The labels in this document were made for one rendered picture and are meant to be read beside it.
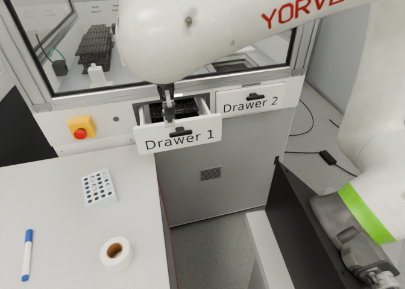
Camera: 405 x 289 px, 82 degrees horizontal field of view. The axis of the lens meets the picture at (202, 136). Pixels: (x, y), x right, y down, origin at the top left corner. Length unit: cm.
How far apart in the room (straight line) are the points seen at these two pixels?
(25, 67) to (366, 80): 89
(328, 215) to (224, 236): 105
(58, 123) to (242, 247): 114
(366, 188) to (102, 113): 80
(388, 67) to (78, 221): 83
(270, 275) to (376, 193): 30
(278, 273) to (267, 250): 6
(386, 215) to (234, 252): 107
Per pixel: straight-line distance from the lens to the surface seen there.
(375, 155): 59
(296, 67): 102
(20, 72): 90
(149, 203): 75
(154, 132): 76
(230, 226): 157
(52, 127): 98
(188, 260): 148
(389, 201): 53
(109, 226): 74
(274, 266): 66
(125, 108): 89
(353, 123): 63
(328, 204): 55
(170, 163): 108
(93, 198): 78
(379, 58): 58
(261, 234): 69
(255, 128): 109
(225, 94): 91
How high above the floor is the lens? 136
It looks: 39 degrees down
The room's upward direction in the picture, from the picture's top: 2 degrees counter-clockwise
